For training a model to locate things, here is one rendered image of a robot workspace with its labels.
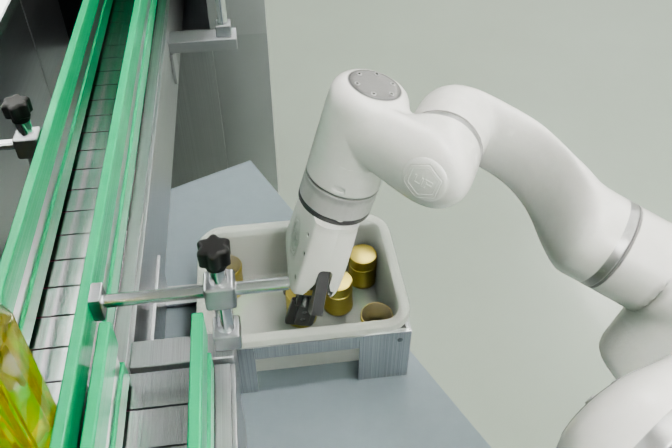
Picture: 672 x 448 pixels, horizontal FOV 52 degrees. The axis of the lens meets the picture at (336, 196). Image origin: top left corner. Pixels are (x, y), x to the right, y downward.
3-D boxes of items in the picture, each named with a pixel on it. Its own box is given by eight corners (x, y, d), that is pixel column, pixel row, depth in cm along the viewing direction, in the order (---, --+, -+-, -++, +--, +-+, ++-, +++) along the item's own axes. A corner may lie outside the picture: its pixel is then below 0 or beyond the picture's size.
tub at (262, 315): (207, 277, 88) (198, 227, 82) (381, 260, 90) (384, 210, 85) (205, 396, 75) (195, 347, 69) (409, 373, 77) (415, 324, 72)
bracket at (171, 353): (145, 379, 70) (131, 335, 65) (240, 368, 71) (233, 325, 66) (142, 410, 67) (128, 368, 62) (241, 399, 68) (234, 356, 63)
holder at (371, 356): (165, 284, 88) (154, 241, 83) (379, 264, 90) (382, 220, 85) (156, 403, 75) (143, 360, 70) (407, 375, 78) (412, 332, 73)
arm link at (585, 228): (580, 305, 61) (370, 187, 62) (590, 224, 71) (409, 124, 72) (641, 241, 56) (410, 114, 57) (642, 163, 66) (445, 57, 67)
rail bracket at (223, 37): (165, 70, 120) (141, -60, 105) (263, 63, 121) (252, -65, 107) (163, 85, 116) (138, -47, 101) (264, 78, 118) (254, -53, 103)
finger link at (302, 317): (297, 279, 75) (284, 319, 79) (299, 302, 72) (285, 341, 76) (326, 282, 75) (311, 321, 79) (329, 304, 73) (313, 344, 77)
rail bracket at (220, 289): (111, 338, 65) (78, 244, 57) (291, 320, 67) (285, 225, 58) (107, 365, 63) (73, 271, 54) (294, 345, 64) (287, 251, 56)
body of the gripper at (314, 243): (298, 152, 72) (275, 230, 79) (305, 219, 64) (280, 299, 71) (366, 162, 74) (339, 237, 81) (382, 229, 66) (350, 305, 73)
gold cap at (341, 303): (349, 291, 84) (350, 266, 81) (355, 314, 82) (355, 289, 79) (320, 295, 84) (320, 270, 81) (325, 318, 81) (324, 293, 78)
